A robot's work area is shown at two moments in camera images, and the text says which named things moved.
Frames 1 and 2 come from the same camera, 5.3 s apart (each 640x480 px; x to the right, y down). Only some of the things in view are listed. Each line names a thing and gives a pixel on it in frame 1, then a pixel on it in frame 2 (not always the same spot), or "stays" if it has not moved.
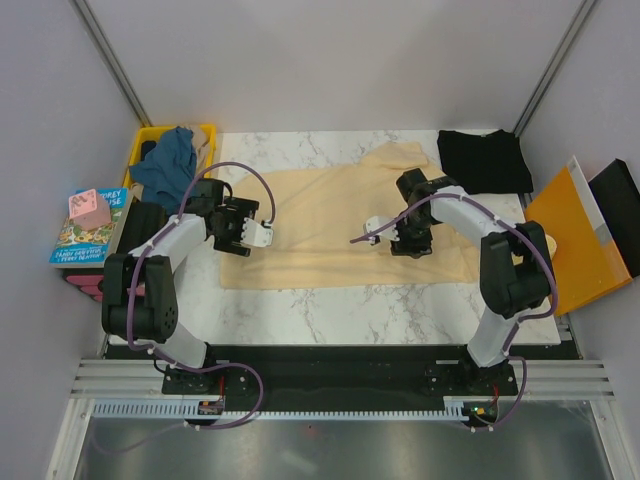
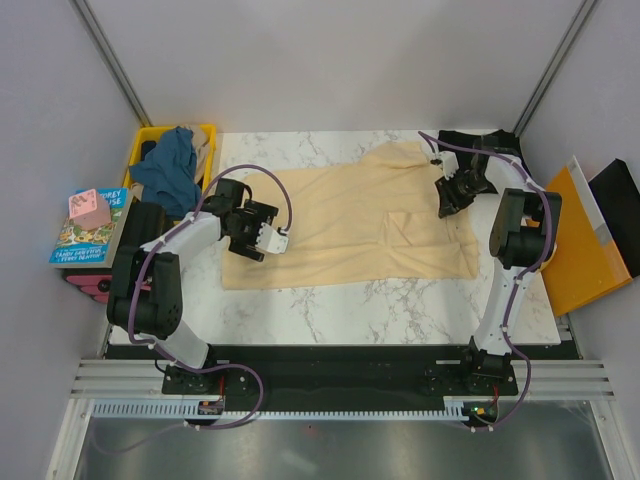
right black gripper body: (414, 236) → (460, 191)
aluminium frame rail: (570, 378) stays
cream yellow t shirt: (315, 211) stays
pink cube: (89, 209) stays
